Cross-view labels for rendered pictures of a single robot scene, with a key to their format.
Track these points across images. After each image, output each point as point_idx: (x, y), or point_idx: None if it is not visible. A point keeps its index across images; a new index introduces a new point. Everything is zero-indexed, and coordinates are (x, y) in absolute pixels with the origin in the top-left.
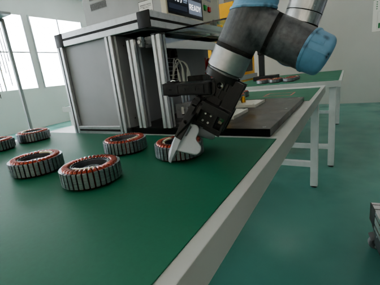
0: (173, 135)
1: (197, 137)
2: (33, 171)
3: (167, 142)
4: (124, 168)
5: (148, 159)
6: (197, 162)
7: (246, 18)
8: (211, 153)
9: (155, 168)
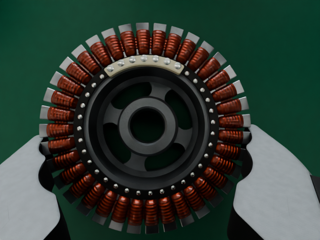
0: (206, 71)
1: (177, 208)
2: None
3: (155, 70)
4: (6, 4)
5: (98, 35)
6: (79, 216)
7: None
8: (169, 232)
9: (20, 105)
